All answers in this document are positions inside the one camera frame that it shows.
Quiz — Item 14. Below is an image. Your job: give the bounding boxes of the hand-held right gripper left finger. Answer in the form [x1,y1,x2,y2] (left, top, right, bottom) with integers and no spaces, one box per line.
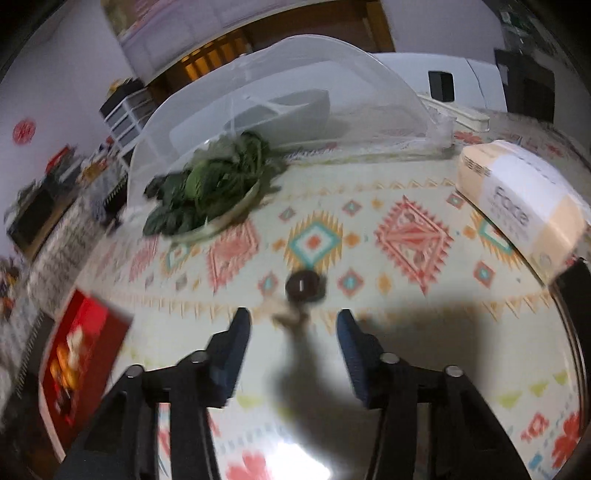
[52,307,253,480]

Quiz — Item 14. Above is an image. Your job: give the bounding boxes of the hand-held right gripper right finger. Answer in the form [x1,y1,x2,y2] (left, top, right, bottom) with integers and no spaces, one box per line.
[335,309,532,480]

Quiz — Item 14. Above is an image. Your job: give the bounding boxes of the small dark brown date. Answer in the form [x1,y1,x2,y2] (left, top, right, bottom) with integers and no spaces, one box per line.
[285,272,326,303]

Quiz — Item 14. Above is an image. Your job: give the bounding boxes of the red tray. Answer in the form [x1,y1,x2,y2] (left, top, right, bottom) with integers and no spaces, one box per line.
[38,288,134,455]

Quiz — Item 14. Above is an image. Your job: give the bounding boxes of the patterned tablecloth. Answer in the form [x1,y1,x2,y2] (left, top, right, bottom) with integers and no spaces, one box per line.
[28,108,591,480]

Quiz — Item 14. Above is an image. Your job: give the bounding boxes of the metal plate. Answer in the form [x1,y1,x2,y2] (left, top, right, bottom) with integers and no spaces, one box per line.
[171,178,273,243]

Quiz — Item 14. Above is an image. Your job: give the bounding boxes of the dark leafy greens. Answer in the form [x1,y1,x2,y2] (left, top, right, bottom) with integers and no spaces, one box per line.
[142,130,289,237]

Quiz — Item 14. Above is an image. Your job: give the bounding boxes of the beige tissue pack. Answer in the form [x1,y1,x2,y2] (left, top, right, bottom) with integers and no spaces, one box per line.
[455,140,591,284]

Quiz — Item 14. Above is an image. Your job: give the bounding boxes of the black microwave oven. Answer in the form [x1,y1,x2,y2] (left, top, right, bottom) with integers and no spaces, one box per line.
[4,185,58,259]

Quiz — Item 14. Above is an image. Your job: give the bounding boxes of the clear plastic cup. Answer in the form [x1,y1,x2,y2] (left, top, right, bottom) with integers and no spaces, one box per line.
[429,115,458,153]

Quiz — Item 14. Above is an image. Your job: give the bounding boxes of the white plastic drawer tower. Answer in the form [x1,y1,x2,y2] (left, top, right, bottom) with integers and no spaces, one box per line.
[105,95,155,162]

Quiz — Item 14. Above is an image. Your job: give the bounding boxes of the red flat box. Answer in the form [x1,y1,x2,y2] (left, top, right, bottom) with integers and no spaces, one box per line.
[46,147,77,174]

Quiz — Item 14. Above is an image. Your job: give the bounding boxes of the white long tray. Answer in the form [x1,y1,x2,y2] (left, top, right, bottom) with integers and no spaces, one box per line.
[418,92,490,132]

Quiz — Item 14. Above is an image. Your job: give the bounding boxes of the black storage box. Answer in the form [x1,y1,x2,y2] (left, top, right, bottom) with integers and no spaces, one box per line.
[99,83,145,116]

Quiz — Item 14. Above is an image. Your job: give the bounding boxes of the white mesh food cover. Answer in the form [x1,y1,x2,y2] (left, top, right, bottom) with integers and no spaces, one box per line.
[127,33,439,217]

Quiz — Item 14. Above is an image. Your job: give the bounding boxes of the white appliance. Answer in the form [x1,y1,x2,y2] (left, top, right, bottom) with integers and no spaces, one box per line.
[372,52,509,114]

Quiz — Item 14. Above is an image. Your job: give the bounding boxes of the black appliance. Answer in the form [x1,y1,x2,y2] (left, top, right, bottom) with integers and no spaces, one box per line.
[494,46,557,123]

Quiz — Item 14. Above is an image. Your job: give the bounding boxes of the brown wooden door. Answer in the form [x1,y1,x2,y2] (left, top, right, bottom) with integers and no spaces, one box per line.
[148,0,398,93]

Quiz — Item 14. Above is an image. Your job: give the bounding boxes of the red paper-cut wall decoration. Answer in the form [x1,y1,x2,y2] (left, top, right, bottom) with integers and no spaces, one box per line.
[12,119,37,146]

